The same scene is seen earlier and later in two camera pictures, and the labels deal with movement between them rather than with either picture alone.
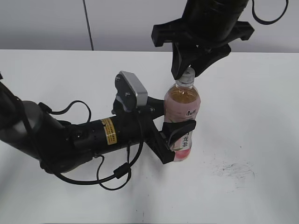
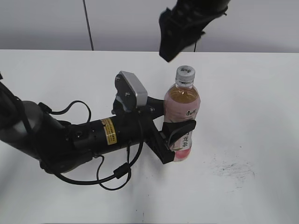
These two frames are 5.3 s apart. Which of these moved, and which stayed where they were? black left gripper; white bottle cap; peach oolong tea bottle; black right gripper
Moved: black right gripper
Stayed: black left gripper; peach oolong tea bottle; white bottle cap
